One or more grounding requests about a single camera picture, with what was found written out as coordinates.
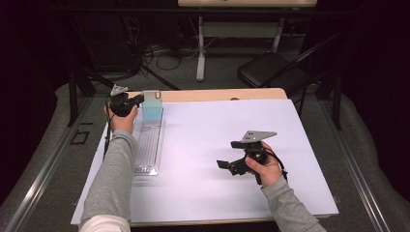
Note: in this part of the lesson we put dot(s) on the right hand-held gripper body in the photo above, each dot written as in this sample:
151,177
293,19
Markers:
254,150

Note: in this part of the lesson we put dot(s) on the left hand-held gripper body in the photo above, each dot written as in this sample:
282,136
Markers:
121,104

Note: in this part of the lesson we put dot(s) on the blue translucent phone case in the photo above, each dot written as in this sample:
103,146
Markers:
152,109

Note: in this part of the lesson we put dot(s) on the clear plastic storage bin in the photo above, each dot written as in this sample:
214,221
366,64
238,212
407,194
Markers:
148,151

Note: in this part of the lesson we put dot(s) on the person's left hand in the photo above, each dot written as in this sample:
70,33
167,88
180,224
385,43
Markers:
122,124

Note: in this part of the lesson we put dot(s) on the person's right hand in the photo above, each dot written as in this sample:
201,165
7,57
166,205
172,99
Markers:
269,170

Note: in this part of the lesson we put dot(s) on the white table cover sheet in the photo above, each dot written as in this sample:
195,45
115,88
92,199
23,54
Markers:
199,193

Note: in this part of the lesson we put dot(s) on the black metal stand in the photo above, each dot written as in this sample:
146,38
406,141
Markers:
337,103
73,96

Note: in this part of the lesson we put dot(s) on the black folding chair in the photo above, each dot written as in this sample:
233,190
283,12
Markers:
264,69

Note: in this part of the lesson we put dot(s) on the dark curtain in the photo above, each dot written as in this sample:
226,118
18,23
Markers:
380,80
25,80

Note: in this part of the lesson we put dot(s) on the white-legged wooden desk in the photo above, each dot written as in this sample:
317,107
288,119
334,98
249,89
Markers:
238,29

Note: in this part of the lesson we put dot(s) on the aluminium floor rail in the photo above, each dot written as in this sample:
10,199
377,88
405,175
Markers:
42,180
357,180

